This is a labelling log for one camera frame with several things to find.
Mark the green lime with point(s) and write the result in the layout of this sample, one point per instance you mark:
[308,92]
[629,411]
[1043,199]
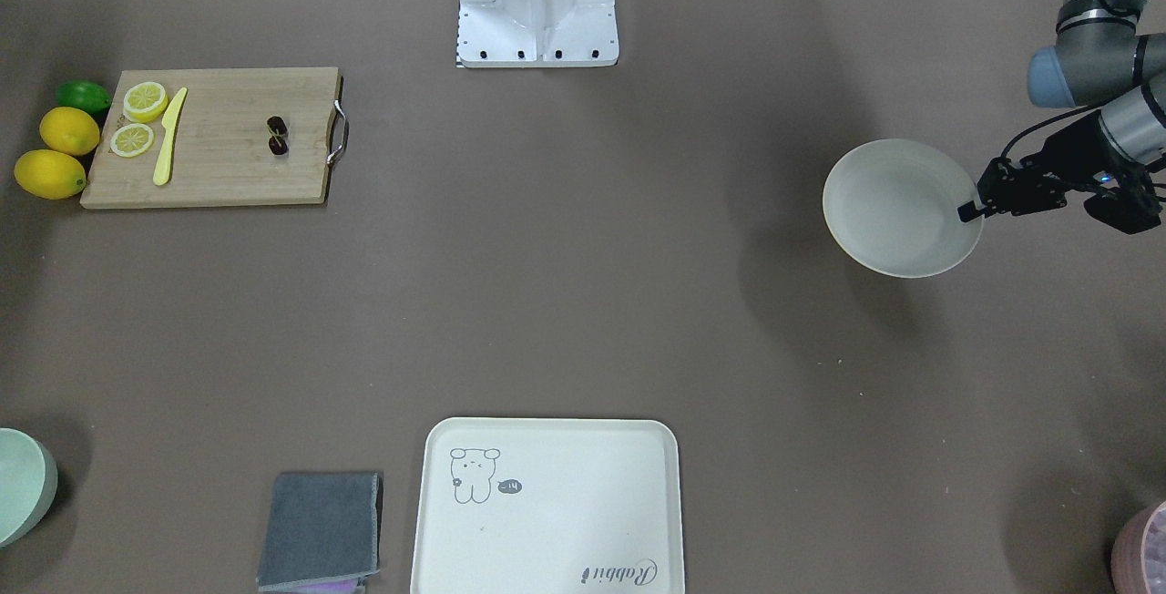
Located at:
[90,97]

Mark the yellow plastic knife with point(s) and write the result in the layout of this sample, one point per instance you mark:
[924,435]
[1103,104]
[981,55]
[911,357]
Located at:
[169,121]

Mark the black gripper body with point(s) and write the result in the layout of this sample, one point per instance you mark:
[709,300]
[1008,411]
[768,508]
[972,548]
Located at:
[1068,153]

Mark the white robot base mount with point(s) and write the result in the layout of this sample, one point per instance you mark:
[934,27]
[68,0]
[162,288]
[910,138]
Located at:
[537,34]

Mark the bamboo cutting board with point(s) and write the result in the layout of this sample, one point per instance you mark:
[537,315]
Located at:
[221,157]

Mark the white rabbit tray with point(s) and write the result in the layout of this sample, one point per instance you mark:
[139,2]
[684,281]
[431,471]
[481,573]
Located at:
[549,505]

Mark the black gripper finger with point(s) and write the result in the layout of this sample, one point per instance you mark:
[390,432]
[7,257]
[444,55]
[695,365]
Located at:
[970,212]

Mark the grey folded cloth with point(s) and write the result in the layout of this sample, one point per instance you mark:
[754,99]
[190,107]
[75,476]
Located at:
[322,533]

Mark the beige round plate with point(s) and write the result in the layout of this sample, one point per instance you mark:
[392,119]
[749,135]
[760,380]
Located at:
[892,205]

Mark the pink bowl with ice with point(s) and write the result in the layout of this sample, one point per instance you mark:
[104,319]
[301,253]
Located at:
[1137,561]

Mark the yellow lemon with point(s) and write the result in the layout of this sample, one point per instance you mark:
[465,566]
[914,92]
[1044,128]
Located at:
[50,174]
[70,130]

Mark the mint green bowl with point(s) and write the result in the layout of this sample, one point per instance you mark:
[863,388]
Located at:
[29,479]

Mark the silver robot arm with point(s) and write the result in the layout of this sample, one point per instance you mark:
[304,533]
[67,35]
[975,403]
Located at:
[1106,79]

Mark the dark red cherry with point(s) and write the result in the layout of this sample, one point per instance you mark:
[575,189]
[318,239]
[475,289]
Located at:
[278,145]
[277,127]

